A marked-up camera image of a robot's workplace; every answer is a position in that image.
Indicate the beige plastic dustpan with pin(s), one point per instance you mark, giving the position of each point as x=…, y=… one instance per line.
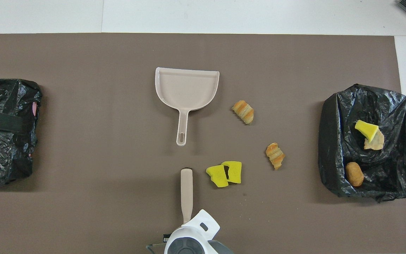
x=187, y=88

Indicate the beige hand brush black bristles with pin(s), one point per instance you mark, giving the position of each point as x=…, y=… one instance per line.
x=186, y=190

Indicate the yellow sponge piece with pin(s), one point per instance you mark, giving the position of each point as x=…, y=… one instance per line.
x=234, y=172
x=217, y=175

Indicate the striped toy croissant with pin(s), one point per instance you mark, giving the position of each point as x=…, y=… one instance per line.
x=244, y=112
x=275, y=156

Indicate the brown croquette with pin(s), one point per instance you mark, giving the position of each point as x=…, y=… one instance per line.
x=354, y=174

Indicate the yellow sponge wedge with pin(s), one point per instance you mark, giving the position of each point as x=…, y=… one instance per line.
x=367, y=129

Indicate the pale bread piece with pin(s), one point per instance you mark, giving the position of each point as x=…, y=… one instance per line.
x=376, y=143

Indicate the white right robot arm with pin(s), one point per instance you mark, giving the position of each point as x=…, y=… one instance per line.
x=192, y=236

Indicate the black bagged bin pink patch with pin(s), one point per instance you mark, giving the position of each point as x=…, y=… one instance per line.
x=2, y=155

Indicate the open black bag trash bin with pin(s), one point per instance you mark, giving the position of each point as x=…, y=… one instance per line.
x=393, y=176

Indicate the brown table mat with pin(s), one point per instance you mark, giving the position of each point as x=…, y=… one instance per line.
x=118, y=218

